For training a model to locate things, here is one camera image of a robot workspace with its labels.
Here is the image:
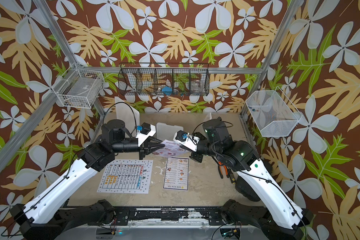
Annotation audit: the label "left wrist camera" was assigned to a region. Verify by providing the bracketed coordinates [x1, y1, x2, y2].
[135, 123, 156, 147]

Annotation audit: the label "black wire rack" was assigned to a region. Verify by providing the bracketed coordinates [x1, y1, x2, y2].
[117, 63, 211, 96]

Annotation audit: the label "white mesh basket right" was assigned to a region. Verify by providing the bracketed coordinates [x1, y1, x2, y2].
[246, 87, 303, 138]

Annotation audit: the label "dotted border table menu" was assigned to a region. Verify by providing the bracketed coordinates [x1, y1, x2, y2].
[97, 160, 153, 194]

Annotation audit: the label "white wire basket left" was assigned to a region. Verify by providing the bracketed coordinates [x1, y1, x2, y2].
[54, 64, 105, 109]

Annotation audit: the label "pink restaurant special menu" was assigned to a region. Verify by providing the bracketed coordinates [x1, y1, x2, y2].
[153, 140, 187, 158]

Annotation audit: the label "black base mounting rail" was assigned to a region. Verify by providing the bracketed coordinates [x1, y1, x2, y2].
[87, 205, 249, 226]

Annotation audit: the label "blue bordered menu sheet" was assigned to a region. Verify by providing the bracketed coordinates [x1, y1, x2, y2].
[163, 157, 190, 191]

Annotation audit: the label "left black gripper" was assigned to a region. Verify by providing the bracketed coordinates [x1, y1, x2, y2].
[111, 135, 164, 160]

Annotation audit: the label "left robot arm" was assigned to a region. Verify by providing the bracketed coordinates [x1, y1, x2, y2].
[10, 119, 164, 240]

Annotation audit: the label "black screwdriver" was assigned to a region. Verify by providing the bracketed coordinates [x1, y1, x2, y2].
[227, 169, 236, 184]

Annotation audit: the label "blue object in rack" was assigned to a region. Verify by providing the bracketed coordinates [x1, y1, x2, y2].
[162, 87, 173, 96]

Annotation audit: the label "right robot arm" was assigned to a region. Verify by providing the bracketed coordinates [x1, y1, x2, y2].
[174, 118, 313, 240]

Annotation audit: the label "orange handled pliers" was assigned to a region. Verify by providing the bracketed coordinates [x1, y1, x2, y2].
[218, 164, 229, 179]

